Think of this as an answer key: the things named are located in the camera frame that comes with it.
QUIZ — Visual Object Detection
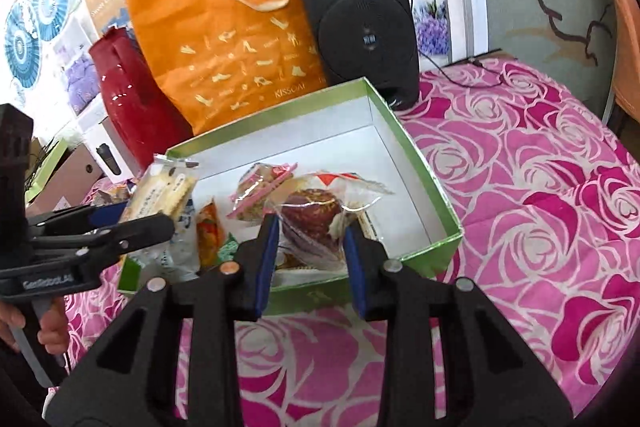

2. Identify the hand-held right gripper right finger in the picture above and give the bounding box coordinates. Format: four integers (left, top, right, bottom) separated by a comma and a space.
342, 219, 573, 427

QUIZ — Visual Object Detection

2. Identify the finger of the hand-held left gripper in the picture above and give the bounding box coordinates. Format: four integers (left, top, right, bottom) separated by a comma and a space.
27, 201, 132, 239
30, 213, 177, 269

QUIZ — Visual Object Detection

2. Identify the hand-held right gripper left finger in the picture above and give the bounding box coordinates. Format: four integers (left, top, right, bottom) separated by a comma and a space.
45, 213, 281, 427

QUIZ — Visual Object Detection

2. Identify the pile of snack packets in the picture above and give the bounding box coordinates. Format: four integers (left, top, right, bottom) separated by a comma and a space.
90, 177, 138, 208

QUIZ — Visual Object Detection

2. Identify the green pea snack packet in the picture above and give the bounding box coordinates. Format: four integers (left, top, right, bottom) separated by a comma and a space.
215, 232, 242, 266

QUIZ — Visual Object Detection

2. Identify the white cracker packet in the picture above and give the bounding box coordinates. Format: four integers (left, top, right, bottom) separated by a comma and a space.
120, 154, 201, 284

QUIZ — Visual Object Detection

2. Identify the small orange snack packet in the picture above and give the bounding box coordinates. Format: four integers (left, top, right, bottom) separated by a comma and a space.
196, 202, 226, 269

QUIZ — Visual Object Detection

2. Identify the clear brown pastry packet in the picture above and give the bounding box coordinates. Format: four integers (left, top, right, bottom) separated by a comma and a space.
264, 171, 396, 272

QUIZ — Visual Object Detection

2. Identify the pink striped snack packet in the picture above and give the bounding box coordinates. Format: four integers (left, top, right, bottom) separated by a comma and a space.
229, 162, 299, 224

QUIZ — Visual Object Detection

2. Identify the green cardboard box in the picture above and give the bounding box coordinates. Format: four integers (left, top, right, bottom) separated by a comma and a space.
117, 77, 465, 308

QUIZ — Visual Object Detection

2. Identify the person's left hand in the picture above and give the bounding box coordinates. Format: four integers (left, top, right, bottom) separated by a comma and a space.
0, 294, 69, 360

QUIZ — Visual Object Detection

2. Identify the green box lid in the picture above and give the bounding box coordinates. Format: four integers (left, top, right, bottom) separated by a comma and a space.
25, 139, 71, 204

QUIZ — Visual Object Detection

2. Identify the brown cardboard box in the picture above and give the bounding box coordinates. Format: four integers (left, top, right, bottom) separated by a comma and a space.
25, 142, 109, 219

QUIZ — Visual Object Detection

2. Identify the white cup carton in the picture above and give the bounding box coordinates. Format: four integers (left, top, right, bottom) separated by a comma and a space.
77, 107, 147, 186

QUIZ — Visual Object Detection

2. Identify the red thermos jug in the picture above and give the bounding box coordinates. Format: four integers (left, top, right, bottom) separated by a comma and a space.
89, 26, 194, 171

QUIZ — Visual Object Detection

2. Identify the purple bedding poster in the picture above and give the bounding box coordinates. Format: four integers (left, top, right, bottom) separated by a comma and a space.
52, 14, 109, 118

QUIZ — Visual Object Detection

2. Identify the pink rose tablecloth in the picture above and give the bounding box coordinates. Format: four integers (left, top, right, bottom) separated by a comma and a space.
60, 57, 640, 427

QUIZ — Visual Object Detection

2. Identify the orange tote bag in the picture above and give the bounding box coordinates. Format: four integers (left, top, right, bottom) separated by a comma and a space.
120, 0, 396, 136

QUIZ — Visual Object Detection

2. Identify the black speaker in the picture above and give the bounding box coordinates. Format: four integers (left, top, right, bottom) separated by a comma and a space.
294, 0, 421, 110

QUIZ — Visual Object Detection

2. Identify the orange chair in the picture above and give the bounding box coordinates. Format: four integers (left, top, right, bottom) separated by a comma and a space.
602, 0, 640, 114

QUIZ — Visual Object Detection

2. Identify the blue paper fan wall decor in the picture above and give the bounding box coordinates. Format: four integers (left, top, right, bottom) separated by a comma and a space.
4, 0, 87, 94

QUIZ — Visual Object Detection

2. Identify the black speaker cable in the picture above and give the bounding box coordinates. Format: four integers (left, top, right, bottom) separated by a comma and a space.
396, 0, 516, 90

